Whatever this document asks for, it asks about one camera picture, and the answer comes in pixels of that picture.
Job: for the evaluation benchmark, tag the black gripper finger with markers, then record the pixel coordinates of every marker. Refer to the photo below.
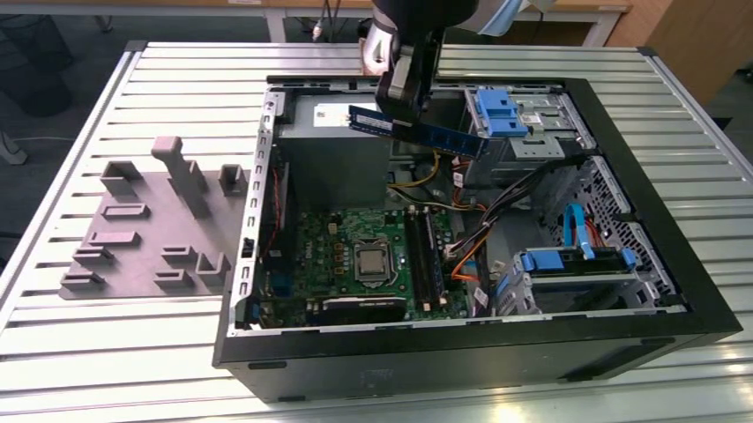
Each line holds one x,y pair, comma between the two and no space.
394,106
429,66

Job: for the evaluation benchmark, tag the blue RAM stick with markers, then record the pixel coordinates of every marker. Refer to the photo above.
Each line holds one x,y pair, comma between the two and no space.
453,138

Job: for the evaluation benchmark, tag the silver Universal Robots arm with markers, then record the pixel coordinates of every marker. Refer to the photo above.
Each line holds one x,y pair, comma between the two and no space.
377,53

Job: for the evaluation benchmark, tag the black RAM slot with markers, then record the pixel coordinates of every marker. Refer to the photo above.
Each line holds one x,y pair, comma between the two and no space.
418,260
429,260

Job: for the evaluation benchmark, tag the grey power supply unit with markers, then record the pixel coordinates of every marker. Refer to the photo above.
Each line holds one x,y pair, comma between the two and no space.
335,167

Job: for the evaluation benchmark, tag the grey metal drive cage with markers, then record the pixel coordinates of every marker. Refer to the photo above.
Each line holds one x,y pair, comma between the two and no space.
541,150

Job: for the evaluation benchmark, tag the CPU socket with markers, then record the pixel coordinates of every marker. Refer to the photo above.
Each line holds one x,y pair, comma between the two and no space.
370,242

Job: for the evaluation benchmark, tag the white-framed wooden desk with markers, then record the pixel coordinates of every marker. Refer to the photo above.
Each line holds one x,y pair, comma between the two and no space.
606,26

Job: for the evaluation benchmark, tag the green motherboard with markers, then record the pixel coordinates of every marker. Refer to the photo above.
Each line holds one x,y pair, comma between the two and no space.
321,247

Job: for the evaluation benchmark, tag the silver CPU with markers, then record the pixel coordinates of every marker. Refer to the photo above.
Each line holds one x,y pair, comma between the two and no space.
371,262

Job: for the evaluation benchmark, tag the blue disk carrier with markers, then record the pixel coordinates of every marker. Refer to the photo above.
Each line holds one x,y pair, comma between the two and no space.
544,260

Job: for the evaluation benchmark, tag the wooden cabinet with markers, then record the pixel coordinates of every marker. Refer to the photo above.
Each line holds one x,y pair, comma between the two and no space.
694,44

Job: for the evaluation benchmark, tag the grey parts rack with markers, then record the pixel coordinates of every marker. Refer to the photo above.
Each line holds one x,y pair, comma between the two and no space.
159,211

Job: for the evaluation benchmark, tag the black graphics card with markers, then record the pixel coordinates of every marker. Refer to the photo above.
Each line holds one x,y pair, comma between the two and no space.
365,310

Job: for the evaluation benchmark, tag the grey metal disk bay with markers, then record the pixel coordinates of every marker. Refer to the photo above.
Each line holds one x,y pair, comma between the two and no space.
588,277

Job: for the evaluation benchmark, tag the black PC case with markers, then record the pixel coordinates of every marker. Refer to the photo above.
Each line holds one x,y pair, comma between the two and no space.
470,365

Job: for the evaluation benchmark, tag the black round bin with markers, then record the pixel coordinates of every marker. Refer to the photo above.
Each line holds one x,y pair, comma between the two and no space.
35,66

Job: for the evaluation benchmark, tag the blue plastic drive bracket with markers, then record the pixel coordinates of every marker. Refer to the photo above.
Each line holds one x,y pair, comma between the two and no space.
500,114

